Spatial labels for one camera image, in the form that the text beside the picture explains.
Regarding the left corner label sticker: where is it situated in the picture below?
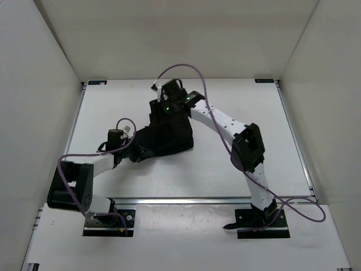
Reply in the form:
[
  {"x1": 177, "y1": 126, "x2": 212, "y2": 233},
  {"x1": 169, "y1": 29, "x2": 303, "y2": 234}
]
[{"x1": 87, "y1": 80, "x2": 107, "y2": 85}]

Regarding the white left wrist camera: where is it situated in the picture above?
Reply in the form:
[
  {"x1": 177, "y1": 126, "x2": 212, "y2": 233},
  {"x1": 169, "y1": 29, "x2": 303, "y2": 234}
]
[{"x1": 123, "y1": 126, "x2": 133, "y2": 134}]

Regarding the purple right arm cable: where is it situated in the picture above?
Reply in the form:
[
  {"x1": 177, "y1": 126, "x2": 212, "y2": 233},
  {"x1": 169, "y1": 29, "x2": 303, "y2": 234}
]
[{"x1": 156, "y1": 64, "x2": 327, "y2": 232}]

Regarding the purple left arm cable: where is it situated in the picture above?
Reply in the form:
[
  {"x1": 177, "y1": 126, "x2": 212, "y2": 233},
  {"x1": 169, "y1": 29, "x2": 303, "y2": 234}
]
[{"x1": 56, "y1": 117, "x2": 138, "y2": 235}]

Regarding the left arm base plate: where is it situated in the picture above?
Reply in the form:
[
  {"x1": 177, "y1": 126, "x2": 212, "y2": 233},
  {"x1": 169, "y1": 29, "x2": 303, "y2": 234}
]
[{"x1": 82, "y1": 203, "x2": 136, "y2": 238}]

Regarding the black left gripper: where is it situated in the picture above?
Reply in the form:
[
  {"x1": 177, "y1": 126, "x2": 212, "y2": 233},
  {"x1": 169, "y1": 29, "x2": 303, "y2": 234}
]
[{"x1": 119, "y1": 135, "x2": 155, "y2": 163}]

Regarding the black pleated skirt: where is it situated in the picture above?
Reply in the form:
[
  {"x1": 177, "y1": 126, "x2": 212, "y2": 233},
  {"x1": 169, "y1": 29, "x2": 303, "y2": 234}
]
[{"x1": 129, "y1": 100, "x2": 193, "y2": 163}]

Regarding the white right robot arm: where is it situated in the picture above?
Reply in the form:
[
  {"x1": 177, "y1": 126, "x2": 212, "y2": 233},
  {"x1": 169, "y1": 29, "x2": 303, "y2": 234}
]
[{"x1": 156, "y1": 89, "x2": 276, "y2": 226}]

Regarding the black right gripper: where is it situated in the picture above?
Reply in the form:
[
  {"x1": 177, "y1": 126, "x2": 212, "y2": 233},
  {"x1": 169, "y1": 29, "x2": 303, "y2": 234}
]
[{"x1": 151, "y1": 97, "x2": 179, "y2": 128}]

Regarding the corner label sticker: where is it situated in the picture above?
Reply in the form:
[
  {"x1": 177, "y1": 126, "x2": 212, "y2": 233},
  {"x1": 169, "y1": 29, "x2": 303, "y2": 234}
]
[
  {"x1": 254, "y1": 78, "x2": 274, "y2": 84},
  {"x1": 87, "y1": 80, "x2": 107, "y2": 85}
]

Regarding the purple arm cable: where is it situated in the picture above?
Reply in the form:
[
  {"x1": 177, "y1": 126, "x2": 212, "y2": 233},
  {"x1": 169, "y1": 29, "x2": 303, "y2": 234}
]
[
  {"x1": 56, "y1": 117, "x2": 138, "y2": 235},
  {"x1": 156, "y1": 64, "x2": 327, "y2": 232}
]

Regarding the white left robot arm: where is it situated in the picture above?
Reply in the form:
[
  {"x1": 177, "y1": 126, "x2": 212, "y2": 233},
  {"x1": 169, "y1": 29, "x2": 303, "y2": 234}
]
[{"x1": 47, "y1": 128, "x2": 143, "y2": 225}]

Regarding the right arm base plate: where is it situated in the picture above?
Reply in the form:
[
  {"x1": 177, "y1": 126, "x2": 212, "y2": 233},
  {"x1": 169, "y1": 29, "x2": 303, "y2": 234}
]
[{"x1": 223, "y1": 209, "x2": 290, "y2": 239}]

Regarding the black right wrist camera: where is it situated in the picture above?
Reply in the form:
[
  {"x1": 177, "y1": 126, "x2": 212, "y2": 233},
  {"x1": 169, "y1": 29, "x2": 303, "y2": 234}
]
[{"x1": 162, "y1": 78, "x2": 185, "y2": 99}]

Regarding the right corner label sticker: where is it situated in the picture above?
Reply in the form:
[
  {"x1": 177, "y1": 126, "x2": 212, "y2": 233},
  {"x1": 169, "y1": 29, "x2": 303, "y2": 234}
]
[{"x1": 254, "y1": 78, "x2": 274, "y2": 84}]

